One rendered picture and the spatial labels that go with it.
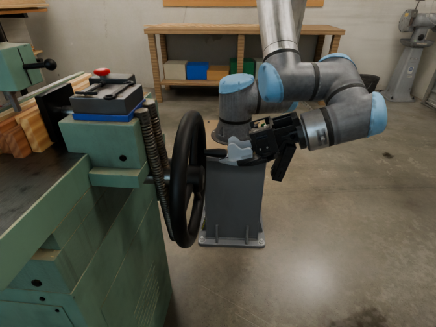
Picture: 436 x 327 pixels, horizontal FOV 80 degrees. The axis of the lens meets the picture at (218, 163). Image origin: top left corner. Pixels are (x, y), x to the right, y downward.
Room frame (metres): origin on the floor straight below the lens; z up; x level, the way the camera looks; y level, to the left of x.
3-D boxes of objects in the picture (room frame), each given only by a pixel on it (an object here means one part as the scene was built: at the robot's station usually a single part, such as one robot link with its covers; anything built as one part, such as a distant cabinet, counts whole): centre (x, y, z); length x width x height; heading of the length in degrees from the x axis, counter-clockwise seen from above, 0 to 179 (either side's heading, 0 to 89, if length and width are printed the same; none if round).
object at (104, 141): (0.47, 0.20, 0.92); 0.15 x 0.13 x 0.09; 175
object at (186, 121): (0.46, 0.13, 0.81); 0.29 x 0.20 x 0.29; 175
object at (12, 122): (0.50, 0.37, 0.93); 0.18 x 0.02 x 0.05; 175
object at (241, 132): (1.12, -0.08, 0.64); 0.19 x 0.19 x 0.10
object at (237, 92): (1.12, -0.09, 0.77); 0.17 x 0.15 x 0.18; 95
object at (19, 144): (0.48, 0.34, 0.92); 0.18 x 0.02 x 0.05; 175
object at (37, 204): (0.48, 0.29, 0.87); 0.61 x 0.30 x 0.06; 175
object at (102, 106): (0.48, 0.20, 0.99); 0.13 x 0.11 x 0.06; 175
